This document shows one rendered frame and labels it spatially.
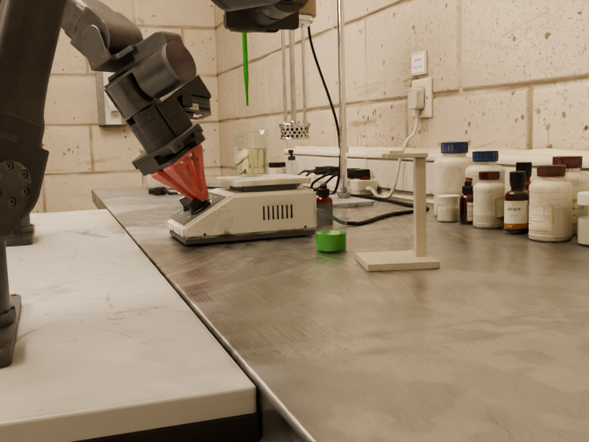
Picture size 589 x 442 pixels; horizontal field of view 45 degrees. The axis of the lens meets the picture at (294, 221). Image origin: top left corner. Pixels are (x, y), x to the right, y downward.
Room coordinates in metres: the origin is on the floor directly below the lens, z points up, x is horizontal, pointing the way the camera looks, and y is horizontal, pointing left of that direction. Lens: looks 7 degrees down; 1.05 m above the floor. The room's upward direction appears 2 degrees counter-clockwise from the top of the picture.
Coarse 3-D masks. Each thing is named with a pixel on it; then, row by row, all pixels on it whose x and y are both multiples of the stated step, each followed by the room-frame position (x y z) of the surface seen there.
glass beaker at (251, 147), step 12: (240, 132) 1.03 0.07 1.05; (252, 132) 1.03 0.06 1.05; (264, 132) 1.04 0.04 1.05; (240, 144) 1.03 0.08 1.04; (252, 144) 1.03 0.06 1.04; (264, 144) 1.04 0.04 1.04; (240, 156) 1.03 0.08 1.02; (252, 156) 1.03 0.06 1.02; (264, 156) 1.04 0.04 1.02; (240, 168) 1.03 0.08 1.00; (252, 168) 1.03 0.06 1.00; (264, 168) 1.04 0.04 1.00
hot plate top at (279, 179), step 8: (224, 176) 1.11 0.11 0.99; (232, 176) 1.10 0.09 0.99; (272, 176) 1.07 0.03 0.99; (280, 176) 1.06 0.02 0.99; (288, 176) 1.06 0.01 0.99; (296, 176) 1.05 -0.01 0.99; (304, 176) 1.05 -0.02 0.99; (224, 184) 1.06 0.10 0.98; (232, 184) 1.01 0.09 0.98; (240, 184) 1.00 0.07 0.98; (248, 184) 1.00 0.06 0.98; (256, 184) 1.01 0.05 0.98; (264, 184) 1.01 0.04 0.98; (272, 184) 1.02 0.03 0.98; (280, 184) 1.02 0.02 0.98
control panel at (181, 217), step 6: (210, 192) 1.08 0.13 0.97; (216, 198) 1.02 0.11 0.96; (222, 198) 1.00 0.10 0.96; (210, 204) 1.00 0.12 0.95; (180, 210) 1.08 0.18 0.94; (204, 210) 0.99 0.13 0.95; (174, 216) 1.06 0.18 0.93; (180, 216) 1.04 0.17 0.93; (186, 216) 1.02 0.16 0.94; (192, 216) 1.00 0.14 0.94; (180, 222) 1.00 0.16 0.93; (186, 222) 0.98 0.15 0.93
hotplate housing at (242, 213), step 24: (216, 192) 1.06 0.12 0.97; (240, 192) 1.01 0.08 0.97; (264, 192) 1.01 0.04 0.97; (288, 192) 1.02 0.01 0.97; (312, 192) 1.03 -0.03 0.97; (216, 216) 0.98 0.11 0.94; (240, 216) 0.99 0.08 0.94; (264, 216) 1.00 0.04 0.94; (288, 216) 1.02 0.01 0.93; (312, 216) 1.03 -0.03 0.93; (192, 240) 0.97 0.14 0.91; (216, 240) 0.98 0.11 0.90
